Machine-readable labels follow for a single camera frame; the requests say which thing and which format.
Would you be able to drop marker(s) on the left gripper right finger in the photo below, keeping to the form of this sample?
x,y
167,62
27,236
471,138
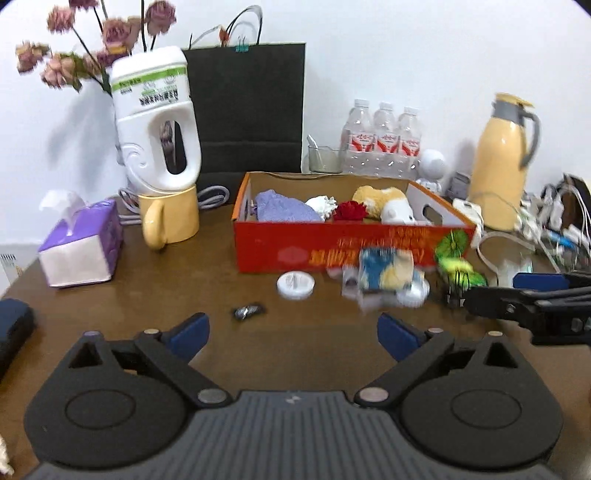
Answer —
x,y
474,405

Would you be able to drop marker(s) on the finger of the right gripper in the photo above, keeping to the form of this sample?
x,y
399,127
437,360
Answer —
x,y
540,281
514,305

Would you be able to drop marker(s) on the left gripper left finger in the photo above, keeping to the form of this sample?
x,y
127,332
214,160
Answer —
x,y
113,403

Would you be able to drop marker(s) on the blue yellow patterned pouch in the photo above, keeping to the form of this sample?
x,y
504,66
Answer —
x,y
382,270

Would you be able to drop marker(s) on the red fabric rose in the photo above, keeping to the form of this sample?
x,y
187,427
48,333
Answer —
x,y
350,211

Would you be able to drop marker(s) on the purple knitted cloth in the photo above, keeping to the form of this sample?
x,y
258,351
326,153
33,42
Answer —
x,y
274,207

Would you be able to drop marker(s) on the white power strip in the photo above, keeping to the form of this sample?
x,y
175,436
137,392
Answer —
x,y
542,220

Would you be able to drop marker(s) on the white round jar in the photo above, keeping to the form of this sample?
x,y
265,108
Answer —
x,y
411,296

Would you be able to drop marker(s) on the yellow thermos jug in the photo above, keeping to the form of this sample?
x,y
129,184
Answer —
x,y
504,152

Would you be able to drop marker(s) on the white robot speaker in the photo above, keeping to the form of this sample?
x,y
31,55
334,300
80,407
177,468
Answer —
x,y
432,168

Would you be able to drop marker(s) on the purple tissue box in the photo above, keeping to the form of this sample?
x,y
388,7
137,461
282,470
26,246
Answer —
x,y
84,246

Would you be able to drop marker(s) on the yellow white plush toy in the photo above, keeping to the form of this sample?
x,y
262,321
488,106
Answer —
x,y
390,205

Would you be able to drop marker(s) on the middle water bottle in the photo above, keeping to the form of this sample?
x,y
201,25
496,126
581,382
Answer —
x,y
387,138

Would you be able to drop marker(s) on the water bottle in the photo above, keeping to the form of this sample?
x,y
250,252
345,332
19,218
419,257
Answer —
x,y
357,139
409,142
387,138

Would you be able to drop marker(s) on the right water bottle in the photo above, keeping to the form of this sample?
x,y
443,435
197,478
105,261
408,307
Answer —
x,y
409,142

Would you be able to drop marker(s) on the yellow ceramic mug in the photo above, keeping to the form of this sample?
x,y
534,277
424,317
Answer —
x,y
168,219

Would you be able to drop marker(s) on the red cardboard box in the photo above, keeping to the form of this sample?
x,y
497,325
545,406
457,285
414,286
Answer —
x,y
271,247

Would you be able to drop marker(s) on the white round lid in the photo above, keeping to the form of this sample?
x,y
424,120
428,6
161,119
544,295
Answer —
x,y
295,285

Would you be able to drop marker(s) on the left water bottle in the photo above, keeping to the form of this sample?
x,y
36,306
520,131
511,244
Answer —
x,y
357,139

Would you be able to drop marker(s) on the glass cup with spoon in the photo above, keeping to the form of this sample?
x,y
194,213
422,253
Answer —
x,y
323,159

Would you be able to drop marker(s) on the white detergent jug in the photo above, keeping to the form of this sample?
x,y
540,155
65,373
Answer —
x,y
148,90

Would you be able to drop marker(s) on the black paper bag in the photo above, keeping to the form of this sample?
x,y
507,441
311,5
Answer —
x,y
248,98

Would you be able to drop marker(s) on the dried pink flowers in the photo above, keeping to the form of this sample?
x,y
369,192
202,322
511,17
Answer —
x,y
73,43

